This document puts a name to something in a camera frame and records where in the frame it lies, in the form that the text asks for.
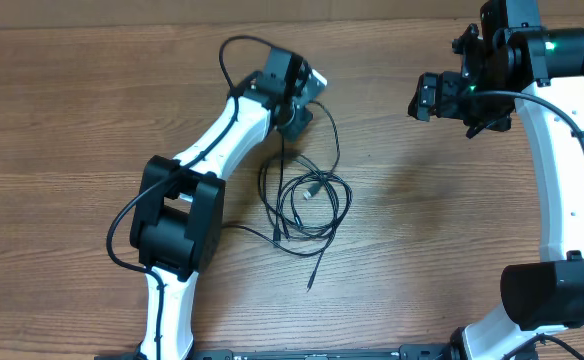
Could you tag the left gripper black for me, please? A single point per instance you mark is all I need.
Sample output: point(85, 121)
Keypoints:
point(294, 130)

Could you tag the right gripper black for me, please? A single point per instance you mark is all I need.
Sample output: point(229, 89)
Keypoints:
point(446, 87)

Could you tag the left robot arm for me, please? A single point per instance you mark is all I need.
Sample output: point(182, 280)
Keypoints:
point(177, 220)

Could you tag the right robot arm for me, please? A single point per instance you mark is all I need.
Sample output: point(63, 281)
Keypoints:
point(514, 67)

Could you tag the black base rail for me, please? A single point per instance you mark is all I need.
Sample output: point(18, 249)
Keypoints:
point(312, 355)

